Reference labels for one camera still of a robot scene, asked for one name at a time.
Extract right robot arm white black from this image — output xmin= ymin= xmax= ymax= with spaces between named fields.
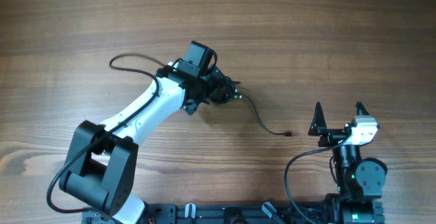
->
xmin=308 ymin=102 xmax=388 ymax=224

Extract black usb cables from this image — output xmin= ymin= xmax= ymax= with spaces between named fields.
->
xmin=211 ymin=69 xmax=293 ymax=138

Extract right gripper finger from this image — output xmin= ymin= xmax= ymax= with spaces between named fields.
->
xmin=308 ymin=102 xmax=327 ymax=136
xmin=356 ymin=101 xmax=369 ymax=116

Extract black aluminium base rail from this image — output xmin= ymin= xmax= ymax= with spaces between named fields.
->
xmin=81 ymin=202 xmax=386 ymax=224

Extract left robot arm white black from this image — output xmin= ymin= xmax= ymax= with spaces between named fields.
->
xmin=50 ymin=42 xmax=223 ymax=223

